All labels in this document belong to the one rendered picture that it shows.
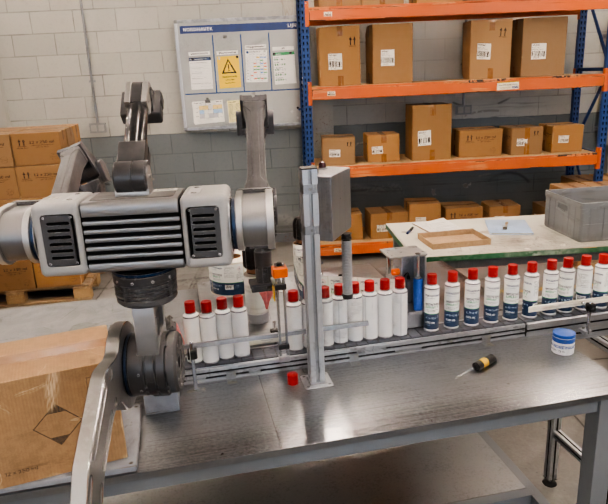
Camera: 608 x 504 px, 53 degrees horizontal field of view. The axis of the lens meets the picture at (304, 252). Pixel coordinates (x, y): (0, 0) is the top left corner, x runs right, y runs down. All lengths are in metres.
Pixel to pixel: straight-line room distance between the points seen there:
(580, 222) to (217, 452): 2.49
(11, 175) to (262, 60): 2.54
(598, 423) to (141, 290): 1.40
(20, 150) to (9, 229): 3.83
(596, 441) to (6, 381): 1.64
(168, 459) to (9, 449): 0.37
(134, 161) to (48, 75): 5.34
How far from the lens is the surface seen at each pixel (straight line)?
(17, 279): 5.44
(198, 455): 1.65
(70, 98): 6.57
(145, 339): 1.37
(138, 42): 6.40
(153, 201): 1.26
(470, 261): 3.35
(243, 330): 1.95
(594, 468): 2.16
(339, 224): 1.78
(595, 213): 3.59
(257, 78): 6.15
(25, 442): 1.62
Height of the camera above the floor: 1.76
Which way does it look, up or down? 17 degrees down
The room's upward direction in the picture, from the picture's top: 3 degrees counter-clockwise
